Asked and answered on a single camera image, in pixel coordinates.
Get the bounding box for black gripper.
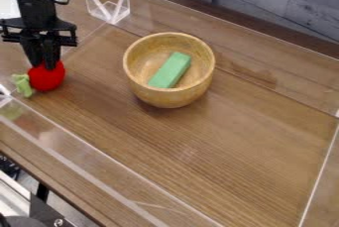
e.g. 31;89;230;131
0;18;78;70

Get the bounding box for red plush fruit green leaves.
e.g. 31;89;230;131
11;61;66;98

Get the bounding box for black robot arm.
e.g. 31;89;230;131
0;0;77;70

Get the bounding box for light wooden bowl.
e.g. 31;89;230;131
122;32;216;108

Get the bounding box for green rectangular block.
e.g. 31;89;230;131
146;53;190;88

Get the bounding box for black table leg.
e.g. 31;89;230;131
35;183;49;202

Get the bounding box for black clamp with bolt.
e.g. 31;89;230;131
29;194;77;227

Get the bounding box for clear acrylic enclosure wall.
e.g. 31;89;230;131
0;0;339;227

